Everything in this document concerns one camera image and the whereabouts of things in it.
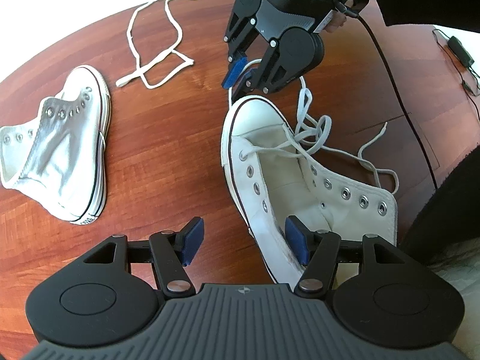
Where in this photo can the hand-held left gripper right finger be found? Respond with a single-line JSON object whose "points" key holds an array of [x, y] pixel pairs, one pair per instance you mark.
{"points": [[296, 240]]}

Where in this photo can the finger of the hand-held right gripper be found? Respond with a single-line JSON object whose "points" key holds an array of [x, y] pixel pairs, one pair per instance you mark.
{"points": [[255, 78], [235, 73]]}

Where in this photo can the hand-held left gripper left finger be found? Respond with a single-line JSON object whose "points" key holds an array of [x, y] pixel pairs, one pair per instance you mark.
{"points": [[193, 240]]}

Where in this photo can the white high-top canvas shoe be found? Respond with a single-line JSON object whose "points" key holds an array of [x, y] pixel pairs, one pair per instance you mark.
{"points": [[258, 120], [67, 165]]}

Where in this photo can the white shoelace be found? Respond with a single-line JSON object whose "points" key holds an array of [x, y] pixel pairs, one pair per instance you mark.
{"points": [[125, 81], [304, 99]]}

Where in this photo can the person's right hand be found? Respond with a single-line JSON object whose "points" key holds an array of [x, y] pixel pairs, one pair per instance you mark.
{"points": [[335, 23]]}

